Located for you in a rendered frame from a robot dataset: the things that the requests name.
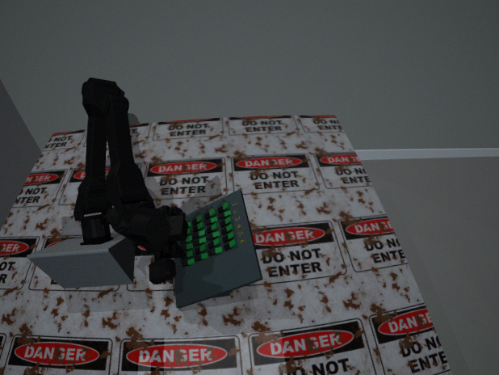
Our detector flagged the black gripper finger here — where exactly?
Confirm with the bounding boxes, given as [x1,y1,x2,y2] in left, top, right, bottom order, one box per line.
[169,242,185,254]
[168,243,185,258]

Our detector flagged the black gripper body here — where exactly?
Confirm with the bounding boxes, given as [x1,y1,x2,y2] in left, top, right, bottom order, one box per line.
[132,205,176,284]

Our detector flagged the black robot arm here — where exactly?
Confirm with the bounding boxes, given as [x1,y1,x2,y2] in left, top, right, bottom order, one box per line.
[73,78,189,246]

